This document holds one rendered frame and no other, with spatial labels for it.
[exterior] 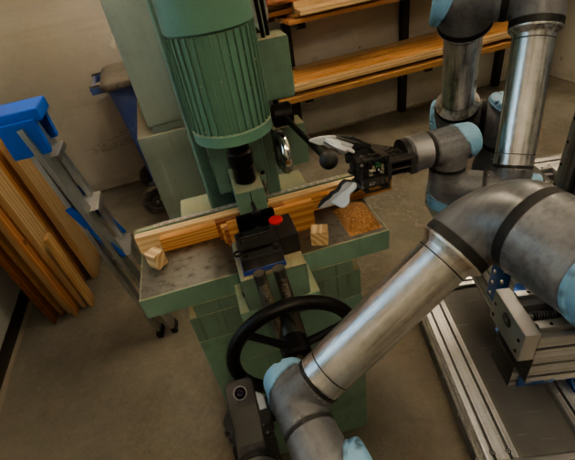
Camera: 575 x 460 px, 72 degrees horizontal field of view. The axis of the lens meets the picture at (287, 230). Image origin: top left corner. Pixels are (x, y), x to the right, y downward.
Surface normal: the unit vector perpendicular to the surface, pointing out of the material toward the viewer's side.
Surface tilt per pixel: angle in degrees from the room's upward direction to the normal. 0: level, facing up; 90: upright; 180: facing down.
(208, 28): 90
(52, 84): 90
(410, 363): 0
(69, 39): 90
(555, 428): 0
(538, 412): 0
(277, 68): 90
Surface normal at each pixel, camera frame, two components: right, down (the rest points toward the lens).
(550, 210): -0.43, -0.64
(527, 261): -0.93, 0.18
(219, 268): -0.14, -0.79
